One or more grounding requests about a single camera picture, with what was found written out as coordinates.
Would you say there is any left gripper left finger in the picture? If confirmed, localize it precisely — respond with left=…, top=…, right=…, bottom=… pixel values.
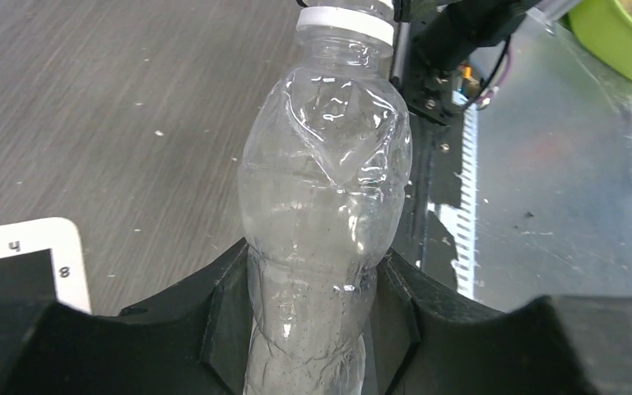
left=0, top=239, right=253, bottom=394

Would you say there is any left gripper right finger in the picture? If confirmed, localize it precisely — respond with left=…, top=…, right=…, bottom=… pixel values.
left=370, top=251, right=632, bottom=394

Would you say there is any clear plastic bottle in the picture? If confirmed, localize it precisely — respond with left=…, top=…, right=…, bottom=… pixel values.
left=238, top=1, right=412, bottom=394

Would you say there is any black white chessboard mat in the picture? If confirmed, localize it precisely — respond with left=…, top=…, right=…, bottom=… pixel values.
left=0, top=217, right=91, bottom=314

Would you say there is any green bowl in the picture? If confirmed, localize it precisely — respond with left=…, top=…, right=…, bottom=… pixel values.
left=568, top=0, right=632, bottom=81

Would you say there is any grey slotted cable duct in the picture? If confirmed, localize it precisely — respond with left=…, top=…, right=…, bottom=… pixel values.
left=429, top=105, right=478, bottom=300

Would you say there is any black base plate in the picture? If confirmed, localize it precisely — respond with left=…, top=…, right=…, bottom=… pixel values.
left=392, top=0, right=535, bottom=274

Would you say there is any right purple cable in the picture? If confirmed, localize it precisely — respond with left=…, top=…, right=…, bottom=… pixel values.
left=458, top=38, right=514, bottom=113

